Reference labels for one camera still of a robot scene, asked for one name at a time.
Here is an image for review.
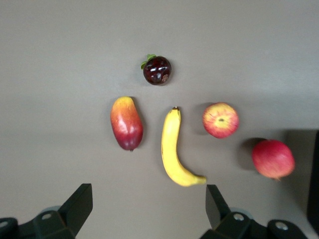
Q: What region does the dark purple mangosteen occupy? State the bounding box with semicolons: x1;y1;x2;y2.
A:
140;54;173;86

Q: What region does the black plastic box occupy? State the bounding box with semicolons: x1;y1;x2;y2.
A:
307;128;319;226

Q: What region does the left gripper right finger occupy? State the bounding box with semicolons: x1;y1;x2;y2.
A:
205;184;232;230

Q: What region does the red yellow mango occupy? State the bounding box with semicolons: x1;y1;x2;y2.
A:
110;96;144;152

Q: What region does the red pomegranate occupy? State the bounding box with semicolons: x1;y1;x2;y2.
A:
251;139;296;181

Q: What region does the red yellow apple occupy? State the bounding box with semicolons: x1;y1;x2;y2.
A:
202;102;240;139

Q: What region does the yellow banana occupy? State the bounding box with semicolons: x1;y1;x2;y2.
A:
160;106;208;188

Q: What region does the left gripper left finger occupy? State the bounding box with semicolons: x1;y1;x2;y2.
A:
58;183;93;231

